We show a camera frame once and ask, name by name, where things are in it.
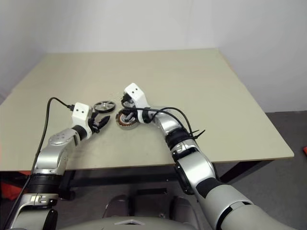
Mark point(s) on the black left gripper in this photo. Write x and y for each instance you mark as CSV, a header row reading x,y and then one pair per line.
x,y
94,125

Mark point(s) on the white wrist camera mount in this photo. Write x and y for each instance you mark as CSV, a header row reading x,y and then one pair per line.
x,y
138,94
81,115

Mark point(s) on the black zip tie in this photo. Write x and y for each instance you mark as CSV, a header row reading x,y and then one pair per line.
x,y
199,133

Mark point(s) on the dark rounded shape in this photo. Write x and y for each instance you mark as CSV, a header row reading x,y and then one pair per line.
x,y
182,206
118,206

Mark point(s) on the black spoked rotor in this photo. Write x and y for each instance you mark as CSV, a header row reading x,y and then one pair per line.
x,y
104,105

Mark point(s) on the small red object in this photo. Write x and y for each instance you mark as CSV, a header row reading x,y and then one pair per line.
x,y
305,151

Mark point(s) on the grey robot torso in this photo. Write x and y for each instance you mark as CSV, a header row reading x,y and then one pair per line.
x,y
96,222

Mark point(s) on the red fabric bag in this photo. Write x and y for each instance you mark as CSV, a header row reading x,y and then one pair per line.
x,y
8,191

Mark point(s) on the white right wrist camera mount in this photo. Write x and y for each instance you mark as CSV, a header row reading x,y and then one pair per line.
x,y
138,94

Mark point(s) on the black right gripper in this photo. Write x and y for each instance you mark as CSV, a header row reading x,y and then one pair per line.
x,y
128,101

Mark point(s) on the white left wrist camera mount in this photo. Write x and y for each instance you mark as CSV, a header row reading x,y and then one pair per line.
x,y
81,115

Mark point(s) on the black table frame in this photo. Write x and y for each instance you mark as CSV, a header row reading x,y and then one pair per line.
x,y
120,177

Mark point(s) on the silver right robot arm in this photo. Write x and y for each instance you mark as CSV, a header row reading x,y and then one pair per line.
x,y
192,167

